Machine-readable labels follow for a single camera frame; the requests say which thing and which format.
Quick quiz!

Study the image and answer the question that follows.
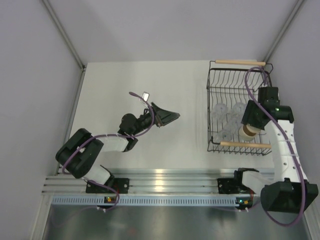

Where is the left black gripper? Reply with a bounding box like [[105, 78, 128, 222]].
[[131, 102, 180, 136]]

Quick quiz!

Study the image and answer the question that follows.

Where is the steel cup cork base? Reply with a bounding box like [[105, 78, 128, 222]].
[[238, 124, 261, 142]]

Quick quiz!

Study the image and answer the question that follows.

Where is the black wire dish rack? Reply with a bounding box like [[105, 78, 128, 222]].
[[206, 59, 292, 156]]

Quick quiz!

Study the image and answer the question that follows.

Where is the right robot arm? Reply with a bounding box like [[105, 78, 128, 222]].
[[233, 86, 319, 214]]

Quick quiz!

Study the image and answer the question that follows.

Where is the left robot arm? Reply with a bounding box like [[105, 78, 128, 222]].
[[55, 102, 180, 193]]

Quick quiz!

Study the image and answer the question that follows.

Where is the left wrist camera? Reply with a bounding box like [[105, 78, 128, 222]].
[[141, 91, 150, 102]]

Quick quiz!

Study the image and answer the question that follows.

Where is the aluminium mounting rail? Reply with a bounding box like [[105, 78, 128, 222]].
[[41, 168, 312, 196]]

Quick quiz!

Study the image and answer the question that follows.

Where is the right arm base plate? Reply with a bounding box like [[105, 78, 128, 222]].
[[217, 178, 250, 195]]

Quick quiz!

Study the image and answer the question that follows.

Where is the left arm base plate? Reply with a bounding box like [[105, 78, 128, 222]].
[[85, 177, 130, 194]]

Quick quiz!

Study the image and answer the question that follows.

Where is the slotted grey cable duct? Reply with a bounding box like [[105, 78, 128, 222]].
[[51, 195, 250, 207]]

